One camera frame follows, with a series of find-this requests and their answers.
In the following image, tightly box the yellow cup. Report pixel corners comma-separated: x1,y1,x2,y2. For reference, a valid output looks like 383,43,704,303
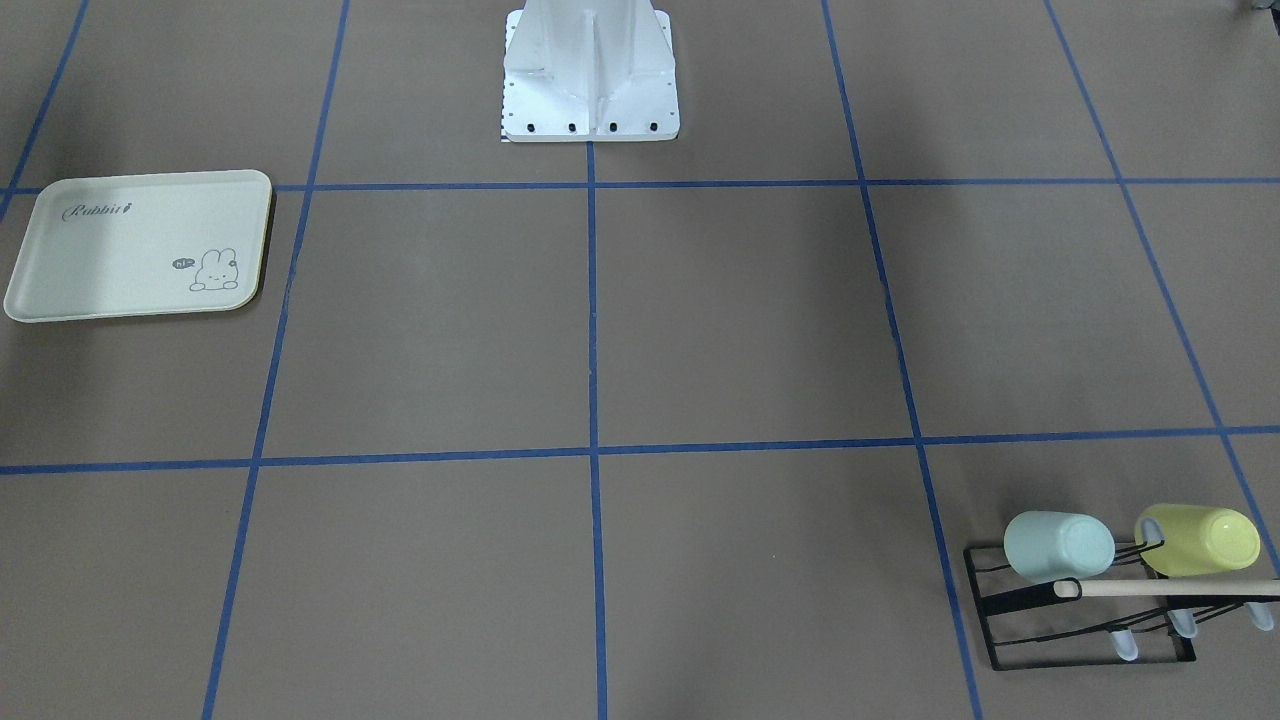
1135,503,1262,578

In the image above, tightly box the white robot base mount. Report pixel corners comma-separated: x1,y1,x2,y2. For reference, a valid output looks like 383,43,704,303
500,1,681,143

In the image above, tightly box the light green cup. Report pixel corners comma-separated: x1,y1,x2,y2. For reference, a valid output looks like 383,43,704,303
1002,511,1116,584

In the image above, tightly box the cream rabbit tray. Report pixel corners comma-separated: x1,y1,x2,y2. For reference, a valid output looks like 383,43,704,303
4,169,274,323

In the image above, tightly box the black wire cup rack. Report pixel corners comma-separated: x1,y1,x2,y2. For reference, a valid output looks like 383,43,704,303
963,544,1277,673

